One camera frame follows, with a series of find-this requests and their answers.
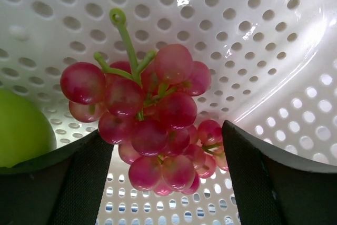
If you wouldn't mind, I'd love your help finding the red grape bunch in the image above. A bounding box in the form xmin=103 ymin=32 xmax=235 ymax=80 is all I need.
xmin=60 ymin=8 xmax=228 ymax=196

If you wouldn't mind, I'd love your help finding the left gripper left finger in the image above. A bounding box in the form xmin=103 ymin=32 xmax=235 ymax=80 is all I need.
xmin=1 ymin=131 xmax=114 ymax=224

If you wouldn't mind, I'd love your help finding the green apple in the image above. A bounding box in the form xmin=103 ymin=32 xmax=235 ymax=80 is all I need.
xmin=1 ymin=89 xmax=56 ymax=168

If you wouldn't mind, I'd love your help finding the white perforated plastic basket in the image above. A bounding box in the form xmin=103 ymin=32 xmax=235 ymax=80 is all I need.
xmin=1 ymin=0 xmax=336 ymax=224

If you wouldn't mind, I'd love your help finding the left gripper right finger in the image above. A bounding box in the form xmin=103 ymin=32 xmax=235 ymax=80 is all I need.
xmin=222 ymin=120 xmax=336 ymax=224

